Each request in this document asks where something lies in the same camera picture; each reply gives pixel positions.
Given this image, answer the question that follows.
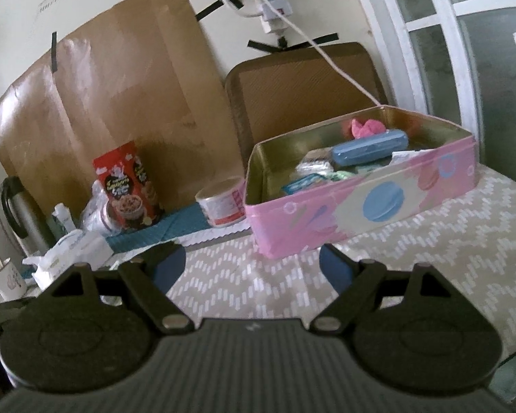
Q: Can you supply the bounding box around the stainless steel thermos flask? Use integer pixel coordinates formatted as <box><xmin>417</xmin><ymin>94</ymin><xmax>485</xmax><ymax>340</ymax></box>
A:
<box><xmin>1</xmin><ymin>176</ymin><xmax>54</xmax><ymax>254</ymax></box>

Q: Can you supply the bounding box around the white power cable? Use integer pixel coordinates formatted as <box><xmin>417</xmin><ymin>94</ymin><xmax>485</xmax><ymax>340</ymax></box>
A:
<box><xmin>279</xmin><ymin>15</ymin><xmax>383</xmax><ymax>108</ymax></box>

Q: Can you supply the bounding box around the white tissue pack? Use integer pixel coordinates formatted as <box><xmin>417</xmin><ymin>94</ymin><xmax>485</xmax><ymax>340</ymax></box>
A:
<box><xmin>22</xmin><ymin>229</ymin><xmax>115</xmax><ymax>287</ymax></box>

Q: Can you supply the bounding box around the white enamel mug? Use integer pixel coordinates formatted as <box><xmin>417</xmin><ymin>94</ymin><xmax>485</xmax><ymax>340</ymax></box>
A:
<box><xmin>0</xmin><ymin>258</ymin><xmax>27</xmax><ymax>304</ymax></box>

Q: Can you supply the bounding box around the teal mat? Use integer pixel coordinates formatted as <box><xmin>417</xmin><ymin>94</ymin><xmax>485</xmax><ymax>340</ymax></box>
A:
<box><xmin>105</xmin><ymin>202</ymin><xmax>252</xmax><ymax>252</ymax></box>

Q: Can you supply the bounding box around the cotton swab bag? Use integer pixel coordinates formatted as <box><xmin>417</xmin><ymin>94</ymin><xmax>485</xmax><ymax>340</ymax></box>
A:
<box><xmin>297</xmin><ymin>148</ymin><xmax>334</xmax><ymax>177</ymax></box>

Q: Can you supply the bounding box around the white can red label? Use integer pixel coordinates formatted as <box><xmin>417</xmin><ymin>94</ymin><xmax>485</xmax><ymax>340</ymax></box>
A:
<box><xmin>195</xmin><ymin>176</ymin><xmax>247</xmax><ymax>228</ymax></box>

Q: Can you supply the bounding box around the wooden chair back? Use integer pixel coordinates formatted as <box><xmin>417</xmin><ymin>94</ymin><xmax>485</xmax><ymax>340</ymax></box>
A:
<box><xmin>224</xmin><ymin>42</ymin><xmax>390</xmax><ymax>168</ymax></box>

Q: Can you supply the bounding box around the pink tin box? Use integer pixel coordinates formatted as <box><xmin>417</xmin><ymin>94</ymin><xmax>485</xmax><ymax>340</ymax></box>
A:
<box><xmin>244</xmin><ymin>104</ymin><xmax>479</xmax><ymax>260</ymax></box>

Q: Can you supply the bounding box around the blue plastic case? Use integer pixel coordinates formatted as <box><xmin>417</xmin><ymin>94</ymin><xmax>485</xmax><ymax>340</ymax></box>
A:
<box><xmin>331</xmin><ymin>129</ymin><xmax>409</xmax><ymax>168</ymax></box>

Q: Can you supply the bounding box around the pink cloth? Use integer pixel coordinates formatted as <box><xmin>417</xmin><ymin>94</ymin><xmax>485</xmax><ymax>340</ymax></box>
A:
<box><xmin>342</xmin><ymin>117</ymin><xmax>388</xmax><ymax>140</ymax></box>

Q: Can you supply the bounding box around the beige zigzag tablecloth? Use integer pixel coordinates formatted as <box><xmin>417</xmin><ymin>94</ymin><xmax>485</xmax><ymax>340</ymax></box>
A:
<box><xmin>112</xmin><ymin>168</ymin><xmax>516</xmax><ymax>353</ymax></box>

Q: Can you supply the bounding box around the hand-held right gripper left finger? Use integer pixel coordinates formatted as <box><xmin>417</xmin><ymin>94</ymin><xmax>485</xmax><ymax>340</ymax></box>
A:
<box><xmin>41</xmin><ymin>243</ymin><xmax>196</xmax><ymax>336</ymax></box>

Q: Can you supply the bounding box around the cotton pad pack blue label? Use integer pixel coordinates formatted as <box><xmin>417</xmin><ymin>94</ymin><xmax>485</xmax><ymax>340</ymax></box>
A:
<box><xmin>281</xmin><ymin>172</ymin><xmax>327</xmax><ymax>196</ymax></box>

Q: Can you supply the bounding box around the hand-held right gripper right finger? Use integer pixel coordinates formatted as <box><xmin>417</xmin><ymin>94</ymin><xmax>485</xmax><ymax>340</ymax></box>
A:
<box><xmin>312</xmin><ymin>243</ymin><xmax>453</xmax><ymax>336</ymax></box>

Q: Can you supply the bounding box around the white window frame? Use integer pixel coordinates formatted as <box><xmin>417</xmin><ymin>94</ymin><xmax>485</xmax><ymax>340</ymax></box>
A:
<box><xmin>348</xmin><ymin>0</ymin><xmax>516</xmax><ymax>173</ymax></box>

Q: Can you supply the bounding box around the white power strip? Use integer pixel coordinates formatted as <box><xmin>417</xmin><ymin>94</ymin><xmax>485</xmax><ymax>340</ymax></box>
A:
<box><xmin>251</xmin><ymin>0</ymin><xmax>293</xmax><ymax>35</ymax></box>

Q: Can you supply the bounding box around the clear plastic bag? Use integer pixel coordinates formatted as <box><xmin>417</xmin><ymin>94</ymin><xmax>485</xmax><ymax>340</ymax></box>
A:
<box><xmin>79</xmin><ymin>181</ymin><xmax>112</xmax><ymax>235</ymax></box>

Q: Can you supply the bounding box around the white pack with blue print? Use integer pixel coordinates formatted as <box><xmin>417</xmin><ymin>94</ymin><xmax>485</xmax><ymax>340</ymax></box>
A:
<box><xmin>391</xmin><ymin>150</ymin><xmax>431</xmax><ymax>165</ymax></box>

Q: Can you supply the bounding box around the red cereal box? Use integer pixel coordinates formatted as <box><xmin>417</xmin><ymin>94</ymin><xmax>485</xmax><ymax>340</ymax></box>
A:
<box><xmin>92</xmin><ymin>140</ymin><xmax>166</xmax><ymax>231</ymax></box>

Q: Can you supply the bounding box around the brown paper sheet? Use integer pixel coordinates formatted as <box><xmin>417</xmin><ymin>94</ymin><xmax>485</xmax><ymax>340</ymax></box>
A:
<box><xmin>0</xmin><ymin>0</ymin><xmax>246</xmax><ymax>224</ymax></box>

